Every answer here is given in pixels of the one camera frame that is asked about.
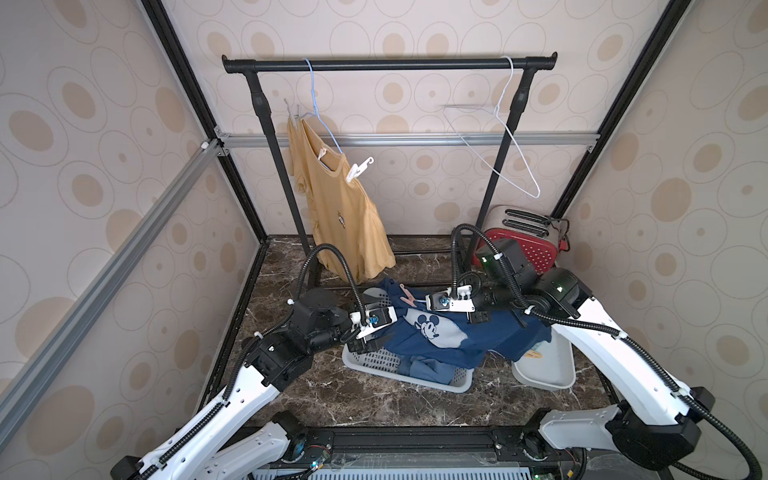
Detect red toaster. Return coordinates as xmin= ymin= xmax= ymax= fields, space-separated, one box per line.
xmin=483 ymin=205 xmax=570 ymax=274

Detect dark blue t-shirt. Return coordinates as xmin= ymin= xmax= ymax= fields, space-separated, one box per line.
xmin=363 ymin=278 xmax=552 ymax=369

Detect white wire hanger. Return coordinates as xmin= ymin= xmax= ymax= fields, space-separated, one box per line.
xmin=441 ymin=55 xmax=542 ymax=200

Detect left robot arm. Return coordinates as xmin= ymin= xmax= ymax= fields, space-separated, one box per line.
xmin=110 ymin=273 xmax=397 ymax=479

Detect white plastic basket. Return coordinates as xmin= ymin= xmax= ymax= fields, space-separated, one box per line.
xmin=342 ymin=347 xmax=474 ymax=394

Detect tan yellow t-shirt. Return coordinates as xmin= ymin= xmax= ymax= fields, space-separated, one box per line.
xmin=287 ymin=120 xmax=396 ymax=283

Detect black clothes rack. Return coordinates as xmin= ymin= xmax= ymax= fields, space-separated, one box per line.
xmin=222 ymin=52 xmax=558 ymax=253

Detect clear grey clothespin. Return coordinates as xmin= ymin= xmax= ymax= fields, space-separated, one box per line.
xmin=284 ymin=99 xmax=300 ymax=125

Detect salmon pink clothespin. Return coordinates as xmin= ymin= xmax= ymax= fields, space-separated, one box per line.
xmin=400 ymin=284 xmax=416 ymax=308

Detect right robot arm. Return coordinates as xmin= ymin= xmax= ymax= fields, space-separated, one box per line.
xmin=438 ymin=224 xmax=763 ymax=479

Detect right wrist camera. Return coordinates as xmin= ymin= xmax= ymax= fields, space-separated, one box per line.
xmin=425 ymin=285 xmax=475 ymax=313

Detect white clothespin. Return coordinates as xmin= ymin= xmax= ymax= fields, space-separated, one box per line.
xmin=345 ymin=156 xmax=375 ymax=183

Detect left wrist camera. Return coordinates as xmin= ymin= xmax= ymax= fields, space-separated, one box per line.
xmin=350 ymin=304 xmax=397 ymax=331

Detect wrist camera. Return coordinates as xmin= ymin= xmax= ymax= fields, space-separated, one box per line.
xmin=425 ymin=285 xmax=475 ymax=313
xmin=350 ymin=304 xmax=397 ymax=331

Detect white plastic bin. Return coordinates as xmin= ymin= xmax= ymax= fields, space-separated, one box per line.
xmin=512 ymin=331 xmax=576 ymax=391

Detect slate blue t-shirt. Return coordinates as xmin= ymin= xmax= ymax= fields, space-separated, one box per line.
xmin=397 ymin=356 xmax=455 ymax=385

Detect light blue left hanger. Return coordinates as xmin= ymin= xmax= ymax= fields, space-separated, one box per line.
xmin=298 ymin=58 xmax=344 ymax=154

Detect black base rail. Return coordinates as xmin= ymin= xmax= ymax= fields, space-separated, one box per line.
xmin=251 ymin=424 xmax=674 ymax=480

